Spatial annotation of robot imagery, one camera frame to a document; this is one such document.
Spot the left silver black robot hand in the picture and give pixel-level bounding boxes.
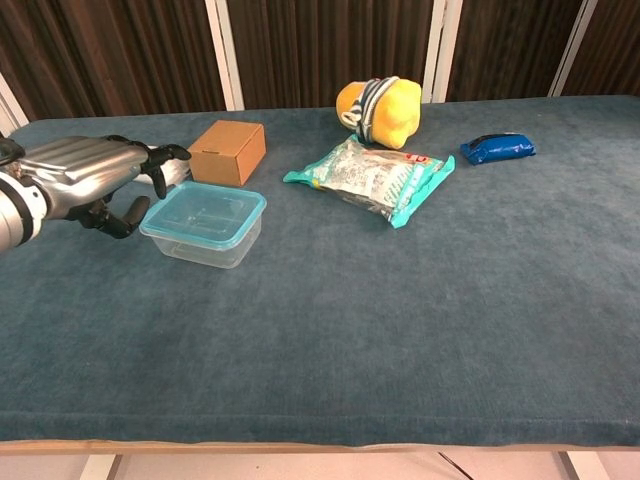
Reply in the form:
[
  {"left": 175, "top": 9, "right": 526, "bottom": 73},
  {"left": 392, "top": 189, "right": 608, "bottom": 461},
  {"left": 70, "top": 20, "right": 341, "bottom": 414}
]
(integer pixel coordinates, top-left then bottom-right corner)
[{"left": 18, "top": 134, "right": 193, "bottom": 240}]

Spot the brown cardboard box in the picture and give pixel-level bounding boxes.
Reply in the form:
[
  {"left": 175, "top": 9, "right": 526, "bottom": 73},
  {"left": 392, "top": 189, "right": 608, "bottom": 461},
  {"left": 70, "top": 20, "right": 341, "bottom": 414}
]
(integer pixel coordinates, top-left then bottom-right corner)
[{"left": 188, "top": 119, "right": 267, "bottom": 187}]

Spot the white packet in clear wrap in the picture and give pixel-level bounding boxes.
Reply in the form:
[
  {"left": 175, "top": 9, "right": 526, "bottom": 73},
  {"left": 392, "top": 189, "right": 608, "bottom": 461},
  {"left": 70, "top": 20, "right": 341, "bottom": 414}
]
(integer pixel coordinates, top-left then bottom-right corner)
[{"left": 137, "top": 157, "right": 193, "bottom": 189}]

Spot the dark brown slatted partition panel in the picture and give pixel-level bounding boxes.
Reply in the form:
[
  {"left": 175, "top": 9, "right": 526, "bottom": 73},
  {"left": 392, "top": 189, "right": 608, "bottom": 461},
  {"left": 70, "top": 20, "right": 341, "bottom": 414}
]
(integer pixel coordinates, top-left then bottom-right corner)
[
  {"left": 0, "top": 0, "right": 226, "bottom": 121},
  {"left": 227, "top": 0, "right": 437, "bottom": 110},
  {"left": 446, "top": 0, "right": 577, "bottom": 103},
  {"left": 561, "top": 0, "right": 640, "bottom": 99}
]

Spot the teal snack bag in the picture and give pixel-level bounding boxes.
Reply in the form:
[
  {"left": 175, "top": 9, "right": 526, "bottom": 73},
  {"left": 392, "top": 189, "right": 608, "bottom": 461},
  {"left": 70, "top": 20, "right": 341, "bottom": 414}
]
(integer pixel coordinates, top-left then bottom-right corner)
[{"left": 282, "top": 133, "right": 457, "bottom": 230}]

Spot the white table leg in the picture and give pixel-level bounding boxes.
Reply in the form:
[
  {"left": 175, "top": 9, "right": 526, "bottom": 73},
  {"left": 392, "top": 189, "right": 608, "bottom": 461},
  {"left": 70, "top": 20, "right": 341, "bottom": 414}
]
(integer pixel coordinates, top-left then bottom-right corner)
[
  {"left": 552, "top": 451, "right": 609, "bottom": 480},
  {"left": 78, "top": 453, "right": 124, "bottom": 480}
]

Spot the yellow plush toy striped scarf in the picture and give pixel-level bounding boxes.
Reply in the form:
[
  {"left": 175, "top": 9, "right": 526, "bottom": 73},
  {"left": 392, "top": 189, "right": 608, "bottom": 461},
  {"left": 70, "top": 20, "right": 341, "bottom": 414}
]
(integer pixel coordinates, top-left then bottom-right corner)
[{"left": 335, "top": 75, "right": 424, "bottom": 150}]

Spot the blue table cloth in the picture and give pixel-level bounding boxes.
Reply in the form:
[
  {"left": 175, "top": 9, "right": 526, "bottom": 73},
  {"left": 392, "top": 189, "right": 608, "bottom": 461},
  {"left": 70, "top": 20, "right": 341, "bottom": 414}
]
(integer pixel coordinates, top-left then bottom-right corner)
[{"left": 0, "top": 94, "right": 640, "bottom": 448}]

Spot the blue snack pack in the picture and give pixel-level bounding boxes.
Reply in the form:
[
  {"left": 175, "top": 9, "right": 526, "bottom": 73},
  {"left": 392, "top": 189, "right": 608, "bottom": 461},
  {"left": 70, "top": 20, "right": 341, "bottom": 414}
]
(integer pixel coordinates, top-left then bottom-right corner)
[{"left": 459, "top": 132, "right": 537, "bottom": 166}]

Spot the white partition frame post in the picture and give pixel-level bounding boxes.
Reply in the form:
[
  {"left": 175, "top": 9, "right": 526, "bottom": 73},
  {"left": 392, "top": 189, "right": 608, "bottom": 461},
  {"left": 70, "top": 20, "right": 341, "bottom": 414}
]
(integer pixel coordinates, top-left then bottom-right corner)
[
  {"left": 0, "top": 72, "right": 30, "bottom": 136},
  {"left": 422, "top": 0, "right": 464, "bottom": 104},
  {"left": 547, "top": 0, "right": 600, "bottom": 99},
  {"left": 204, "top": 0, "right": 246, "bottom": 112}
]

